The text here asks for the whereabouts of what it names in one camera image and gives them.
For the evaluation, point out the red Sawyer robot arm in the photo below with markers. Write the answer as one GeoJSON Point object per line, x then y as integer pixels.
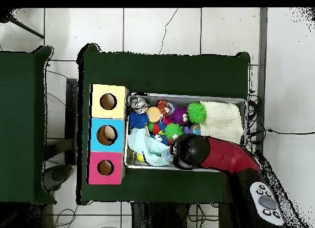
{"type": "Point", "coordinates": [226, 154]}

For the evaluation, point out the wooden box with three holes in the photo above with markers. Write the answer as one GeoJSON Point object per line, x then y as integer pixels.
{"type": "Point", "coordinates": [118, 144]}

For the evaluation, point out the blue spiky rubber ball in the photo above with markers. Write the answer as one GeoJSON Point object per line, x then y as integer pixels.
{"type": "Point", "coordinates": [138, 119]}

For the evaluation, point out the yellow ball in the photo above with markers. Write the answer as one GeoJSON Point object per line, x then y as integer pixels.
{"type": "Point", "coordinates": [140, 158]}

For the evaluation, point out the grey round base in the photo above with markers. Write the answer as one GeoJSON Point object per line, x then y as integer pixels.
{"type": "Point", "coordinates": [57, 175]}

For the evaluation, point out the dark green side table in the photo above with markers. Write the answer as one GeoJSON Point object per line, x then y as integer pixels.
{"type": "Point", "coordinates": [22, 115]}

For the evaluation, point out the cream waffle cloth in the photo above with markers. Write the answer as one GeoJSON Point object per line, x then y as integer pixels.
{"type": "Point", "coordinates": [221, 119]}

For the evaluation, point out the purple spiky toy with eyes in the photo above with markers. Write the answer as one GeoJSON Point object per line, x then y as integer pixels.
{"type": "Point", "coordinates": [178, 115]}

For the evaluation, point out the dark green table cloth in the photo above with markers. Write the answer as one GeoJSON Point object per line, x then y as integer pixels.
{"type": "Point", "coordinates": [167, 73]}

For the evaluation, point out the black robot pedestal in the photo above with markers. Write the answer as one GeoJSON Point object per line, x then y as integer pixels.
{"type": "Point", "coordinates": [157, 215]}

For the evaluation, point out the crushed silver drink can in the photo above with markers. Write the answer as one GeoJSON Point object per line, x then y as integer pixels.
{"type": "Point", "coordinates": [139, 104]}

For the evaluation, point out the green spiky rubber ball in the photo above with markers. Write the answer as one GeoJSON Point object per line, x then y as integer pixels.
{"type": "Point", "coordinates": [196, 112]}

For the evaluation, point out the black stand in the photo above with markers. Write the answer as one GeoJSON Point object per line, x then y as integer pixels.
{"type": "Point", "coordinates": [71, 115]}

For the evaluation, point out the light blue waffle cloth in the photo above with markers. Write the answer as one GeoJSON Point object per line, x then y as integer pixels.
{"type": "Point", "coordinates": [142, 144]}

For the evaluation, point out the black tripod leg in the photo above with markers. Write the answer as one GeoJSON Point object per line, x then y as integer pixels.
{"type": "Point", "coordinates": [5, 16]}

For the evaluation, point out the green spiky toy with eyes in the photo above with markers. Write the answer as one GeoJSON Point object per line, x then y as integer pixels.
{"type": "Point", "coordinates": [173, 130]}

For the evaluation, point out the tiger plush toy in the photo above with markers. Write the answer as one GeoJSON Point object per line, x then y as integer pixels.
{"type": "Point", "coordinates": [163, 107]}

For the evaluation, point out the orange round sponge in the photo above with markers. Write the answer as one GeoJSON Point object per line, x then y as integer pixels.
{"type": "Point", "coordinates": [153, 114]}

